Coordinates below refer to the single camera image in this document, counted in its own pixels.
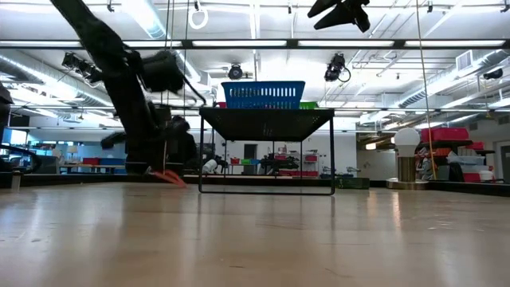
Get green yellow crayon box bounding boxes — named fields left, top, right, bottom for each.
left=335, top=176, right=371, bottom=190

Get white hanging ring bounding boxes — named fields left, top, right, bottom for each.
left=188, top=7, right=210, bottom=31

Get black perforated metal shelf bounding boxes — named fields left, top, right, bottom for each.
left=198, top=107, right=336, bottom=196

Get orange rubber band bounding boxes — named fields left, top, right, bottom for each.
left=148, top=168, right=189, bottom=189

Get blue plastic basket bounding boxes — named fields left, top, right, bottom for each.
left=221, top=81, right=307, bottom=110

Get black overhead light beam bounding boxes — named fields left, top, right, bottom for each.
left=0, top=38, right=510, bottom=51

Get person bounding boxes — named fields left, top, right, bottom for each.
left=169, top=115, right=199, bottom=176

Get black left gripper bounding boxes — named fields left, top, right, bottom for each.
left=100, top=100, right=173, bottom=175

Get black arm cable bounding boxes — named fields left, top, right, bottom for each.
left=181, top=74, right=208, bottom=107

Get black ceiling spotlight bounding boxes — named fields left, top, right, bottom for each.
left=482, top=67, right=505, bottom=81
left=61, top=52, right=103, bottom=84
left=227, top=63, right=244, bottom=81
left=324, top=53, right=351, bottom=84

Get red storage bins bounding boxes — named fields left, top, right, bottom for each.
left=420, top=127, right=470, bottom=143

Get yellow hanging cable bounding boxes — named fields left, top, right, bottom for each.
left=161, top=0, right=176, bottom=177
left=414, top=0, right=439, bottom=180

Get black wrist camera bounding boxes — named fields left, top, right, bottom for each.
left=138, top=49, right=186, bottom=95

